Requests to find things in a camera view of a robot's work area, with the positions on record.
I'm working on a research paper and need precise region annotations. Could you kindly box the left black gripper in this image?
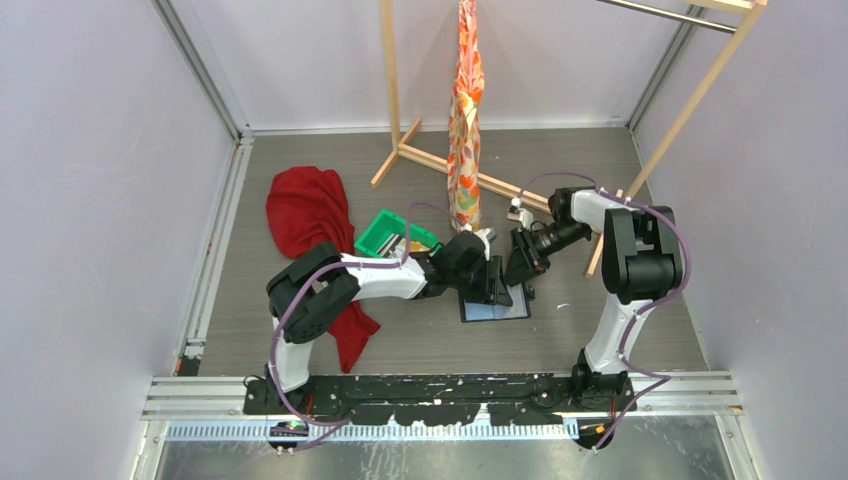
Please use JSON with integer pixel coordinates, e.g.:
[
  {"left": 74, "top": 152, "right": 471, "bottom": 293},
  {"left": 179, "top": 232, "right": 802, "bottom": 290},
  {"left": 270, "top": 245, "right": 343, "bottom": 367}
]
[{"left": 448, "top": 254, "right": 511, "bottom": 305}]

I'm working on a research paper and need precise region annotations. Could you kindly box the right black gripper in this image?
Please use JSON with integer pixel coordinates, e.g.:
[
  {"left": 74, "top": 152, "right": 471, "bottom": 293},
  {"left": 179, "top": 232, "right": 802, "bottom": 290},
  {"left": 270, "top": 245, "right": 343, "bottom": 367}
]
[{"left": 504, "top": 221, "right": 590, "bottom": 287}]

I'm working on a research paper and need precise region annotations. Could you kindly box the black card holder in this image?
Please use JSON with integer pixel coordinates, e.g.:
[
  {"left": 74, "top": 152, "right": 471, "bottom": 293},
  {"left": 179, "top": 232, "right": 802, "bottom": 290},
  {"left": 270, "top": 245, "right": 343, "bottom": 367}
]
[{"left": 459, "top": 283, "right": 535, "bottom": 323}]

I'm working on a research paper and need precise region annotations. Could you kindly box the green plastic bin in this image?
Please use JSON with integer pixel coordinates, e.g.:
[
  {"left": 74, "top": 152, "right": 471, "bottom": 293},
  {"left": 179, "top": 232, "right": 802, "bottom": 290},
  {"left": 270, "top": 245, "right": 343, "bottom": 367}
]
[{"left": 354, "top": 209, "right": 440, "bottom": 258}]

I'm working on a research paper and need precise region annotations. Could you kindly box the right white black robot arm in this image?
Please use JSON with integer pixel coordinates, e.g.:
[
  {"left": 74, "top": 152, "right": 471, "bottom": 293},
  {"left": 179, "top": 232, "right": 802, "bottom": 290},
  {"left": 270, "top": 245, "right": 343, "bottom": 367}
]
[{"left": 503, "top": 187, "right": 685, "bottom": 411}]

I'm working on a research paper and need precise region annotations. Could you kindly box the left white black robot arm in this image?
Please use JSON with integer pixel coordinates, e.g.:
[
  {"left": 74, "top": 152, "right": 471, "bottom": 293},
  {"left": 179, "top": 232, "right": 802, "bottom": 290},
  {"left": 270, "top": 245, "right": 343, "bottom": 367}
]
[{"left": 266, "top": 229, "right": 513, "bottom": 414}]

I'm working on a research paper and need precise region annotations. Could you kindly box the orange floral tote bag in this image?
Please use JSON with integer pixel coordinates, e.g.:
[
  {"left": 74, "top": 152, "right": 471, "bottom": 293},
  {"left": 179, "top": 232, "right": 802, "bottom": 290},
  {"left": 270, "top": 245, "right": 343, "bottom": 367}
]
[{"left": 447, "top": 1, "right": 485, "bottom": 230}]

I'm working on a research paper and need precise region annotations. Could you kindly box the red cloth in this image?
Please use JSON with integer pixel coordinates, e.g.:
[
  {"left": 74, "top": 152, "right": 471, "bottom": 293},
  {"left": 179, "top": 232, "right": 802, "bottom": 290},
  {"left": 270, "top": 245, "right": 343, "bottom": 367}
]
[{"left": 266, "top": 166, "right": 380, "bottom": 374}]

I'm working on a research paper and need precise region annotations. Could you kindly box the wooden clothes rack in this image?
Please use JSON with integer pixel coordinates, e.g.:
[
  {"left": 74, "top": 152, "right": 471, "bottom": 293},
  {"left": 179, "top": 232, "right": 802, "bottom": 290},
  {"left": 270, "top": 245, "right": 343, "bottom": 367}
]
[{"left": 369, "top": 0, "right": 770, "bottom": 278}]

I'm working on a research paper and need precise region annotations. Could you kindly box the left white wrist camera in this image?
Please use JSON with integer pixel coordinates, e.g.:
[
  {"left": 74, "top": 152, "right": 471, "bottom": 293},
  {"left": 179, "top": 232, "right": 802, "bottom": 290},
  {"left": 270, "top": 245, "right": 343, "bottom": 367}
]
[{"left": 474, "top": 228, "right": 497, "bottom": 261}]

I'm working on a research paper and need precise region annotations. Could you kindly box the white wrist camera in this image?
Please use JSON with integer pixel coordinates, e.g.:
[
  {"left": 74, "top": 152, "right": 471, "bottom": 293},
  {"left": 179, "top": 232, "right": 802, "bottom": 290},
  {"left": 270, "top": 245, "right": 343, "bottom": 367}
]
[
  {"left": 506, "top": 196, "right": 535, "bottom": 230},
  {"left": 474, "top": 228, "right": 497, "bottom": 261}
]

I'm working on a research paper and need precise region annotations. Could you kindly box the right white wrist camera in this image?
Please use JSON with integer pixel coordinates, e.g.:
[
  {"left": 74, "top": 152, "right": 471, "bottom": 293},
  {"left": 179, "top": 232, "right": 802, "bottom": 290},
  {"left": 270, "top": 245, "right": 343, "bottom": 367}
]
[{"left": 506, "top": 196, "right": 535, "bottom": 230}]

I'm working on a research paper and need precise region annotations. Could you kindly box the perforated metal rail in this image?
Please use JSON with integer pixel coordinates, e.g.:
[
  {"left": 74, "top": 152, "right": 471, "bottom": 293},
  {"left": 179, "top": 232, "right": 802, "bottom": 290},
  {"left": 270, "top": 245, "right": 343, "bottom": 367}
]
[{"left": 165, "top": 418, "right": 579, "bottom": 442}]

